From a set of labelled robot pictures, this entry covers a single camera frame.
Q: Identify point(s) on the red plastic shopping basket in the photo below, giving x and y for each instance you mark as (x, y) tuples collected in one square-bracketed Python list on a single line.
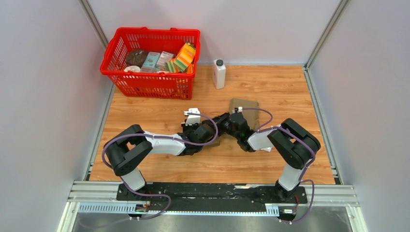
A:
[(142, 84)]

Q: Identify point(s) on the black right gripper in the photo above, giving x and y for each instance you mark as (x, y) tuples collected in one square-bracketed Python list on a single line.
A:
[(220, 121)]

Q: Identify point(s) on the grey pink snack box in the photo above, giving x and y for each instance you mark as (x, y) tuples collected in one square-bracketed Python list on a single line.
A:
[(163, 59)]

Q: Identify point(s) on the white bottle black cap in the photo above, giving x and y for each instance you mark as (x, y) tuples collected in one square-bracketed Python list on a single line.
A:
[(219, 73)]

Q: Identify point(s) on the brown round bag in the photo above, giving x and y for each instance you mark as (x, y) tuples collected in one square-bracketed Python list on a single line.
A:
[(136, 57)]

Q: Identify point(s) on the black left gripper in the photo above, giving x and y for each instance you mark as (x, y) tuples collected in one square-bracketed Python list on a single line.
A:
[(185, 127)]

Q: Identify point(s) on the small white plastic packet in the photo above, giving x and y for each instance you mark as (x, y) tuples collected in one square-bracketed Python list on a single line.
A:
[(267, 149)]

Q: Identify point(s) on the brown cardboard box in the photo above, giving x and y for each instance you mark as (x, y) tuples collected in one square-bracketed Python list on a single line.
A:
[(215, 143)]

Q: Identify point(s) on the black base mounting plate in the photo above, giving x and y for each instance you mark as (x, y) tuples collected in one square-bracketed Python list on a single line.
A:
[(209, 197)]

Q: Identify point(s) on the white round lid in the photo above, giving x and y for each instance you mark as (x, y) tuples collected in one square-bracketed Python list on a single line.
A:
[(133, 68)]

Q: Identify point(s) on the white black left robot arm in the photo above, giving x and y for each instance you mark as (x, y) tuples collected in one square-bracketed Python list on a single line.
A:
[(128, 149)]

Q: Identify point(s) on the teal snack box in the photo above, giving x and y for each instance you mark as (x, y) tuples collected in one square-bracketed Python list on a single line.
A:
[(150, 62)]

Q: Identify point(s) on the green striped packet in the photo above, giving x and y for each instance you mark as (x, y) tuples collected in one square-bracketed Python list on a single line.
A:
[(171, 67)]

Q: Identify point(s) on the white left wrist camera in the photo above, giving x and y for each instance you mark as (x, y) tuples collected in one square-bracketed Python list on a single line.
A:
[(193, 116)]

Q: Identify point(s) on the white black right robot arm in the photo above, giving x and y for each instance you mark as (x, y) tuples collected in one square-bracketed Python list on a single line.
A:
[(297, 146)]

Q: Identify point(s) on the aluminium frame rail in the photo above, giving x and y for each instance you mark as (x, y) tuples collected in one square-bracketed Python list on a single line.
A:
[(97, 206)]

